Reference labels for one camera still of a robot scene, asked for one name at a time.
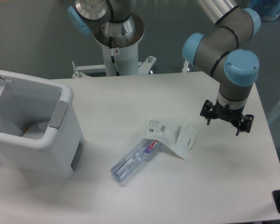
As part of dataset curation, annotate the clear plastic water bottle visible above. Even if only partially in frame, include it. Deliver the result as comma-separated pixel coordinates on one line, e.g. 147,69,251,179
110,138,163,183

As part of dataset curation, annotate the blue plastic bag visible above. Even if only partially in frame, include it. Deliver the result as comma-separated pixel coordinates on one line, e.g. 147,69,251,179
247,0,280,22

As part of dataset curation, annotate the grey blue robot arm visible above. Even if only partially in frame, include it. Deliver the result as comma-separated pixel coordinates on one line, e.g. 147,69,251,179
67,0,261,133

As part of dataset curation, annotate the white metal base frame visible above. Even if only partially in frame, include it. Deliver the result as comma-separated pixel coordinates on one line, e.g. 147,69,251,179
71,56,193,78

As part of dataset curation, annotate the white trash can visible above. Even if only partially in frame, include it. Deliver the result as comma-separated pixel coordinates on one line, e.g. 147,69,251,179
0,70,84,178

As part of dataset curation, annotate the white plastic packaging bag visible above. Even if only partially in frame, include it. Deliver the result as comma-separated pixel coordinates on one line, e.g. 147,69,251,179
145,117,198,160

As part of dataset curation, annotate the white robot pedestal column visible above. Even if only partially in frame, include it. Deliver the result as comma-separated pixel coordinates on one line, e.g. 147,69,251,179
94,12,144,77

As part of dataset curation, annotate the black cable on pedestal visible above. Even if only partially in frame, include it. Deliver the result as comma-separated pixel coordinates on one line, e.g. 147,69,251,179
108,36,121,77

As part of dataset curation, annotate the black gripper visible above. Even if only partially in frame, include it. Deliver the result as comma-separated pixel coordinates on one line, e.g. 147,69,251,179
200,100,254,136

